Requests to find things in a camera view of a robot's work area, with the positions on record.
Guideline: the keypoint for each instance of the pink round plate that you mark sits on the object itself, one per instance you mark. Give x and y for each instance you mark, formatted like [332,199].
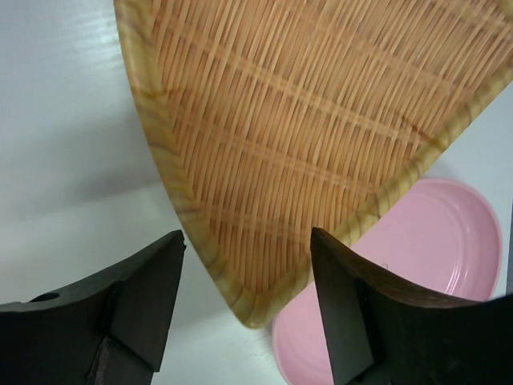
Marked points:
[442,235]

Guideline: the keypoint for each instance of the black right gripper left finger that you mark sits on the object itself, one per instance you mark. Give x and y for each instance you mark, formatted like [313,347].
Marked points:
[108,328]

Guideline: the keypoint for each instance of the orange woven fan-shaped plate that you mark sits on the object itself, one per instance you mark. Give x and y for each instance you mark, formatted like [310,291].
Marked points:
[266,119]

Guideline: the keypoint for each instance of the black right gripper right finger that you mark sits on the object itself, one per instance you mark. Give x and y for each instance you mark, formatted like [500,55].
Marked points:
[383,329]

